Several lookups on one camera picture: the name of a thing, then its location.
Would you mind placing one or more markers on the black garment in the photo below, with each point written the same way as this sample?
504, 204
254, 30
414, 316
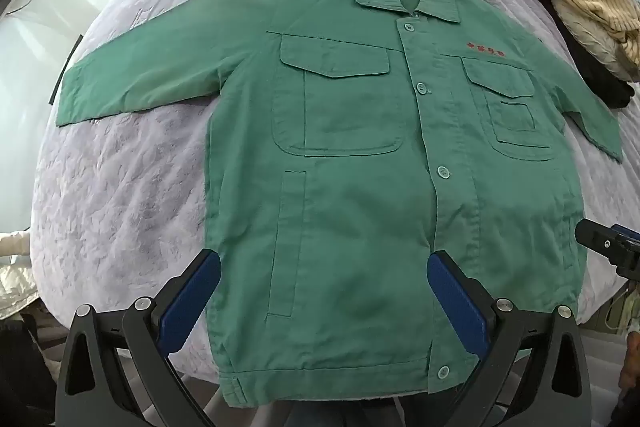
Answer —
605, 87

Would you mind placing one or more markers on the person's right hand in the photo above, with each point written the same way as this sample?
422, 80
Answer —
631, 374

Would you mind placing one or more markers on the white padded jacket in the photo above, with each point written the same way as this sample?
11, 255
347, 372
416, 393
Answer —
15, 287

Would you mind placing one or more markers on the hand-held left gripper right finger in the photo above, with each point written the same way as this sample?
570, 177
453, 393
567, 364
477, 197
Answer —
457, 302

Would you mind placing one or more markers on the dark cloth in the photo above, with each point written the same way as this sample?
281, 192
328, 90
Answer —
25, 372

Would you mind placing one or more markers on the cream knitted garment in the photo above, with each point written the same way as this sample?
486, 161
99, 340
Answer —
580, 22

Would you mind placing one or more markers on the lavender embossed blanket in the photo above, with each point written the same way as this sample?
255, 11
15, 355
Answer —
125, 182

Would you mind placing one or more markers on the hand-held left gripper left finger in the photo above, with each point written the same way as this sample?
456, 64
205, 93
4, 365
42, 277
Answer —
187, 302

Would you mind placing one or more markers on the green work jacket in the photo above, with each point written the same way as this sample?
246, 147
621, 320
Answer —
350, 207

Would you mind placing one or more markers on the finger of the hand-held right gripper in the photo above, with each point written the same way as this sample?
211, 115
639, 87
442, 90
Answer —
629, 232
592, 237

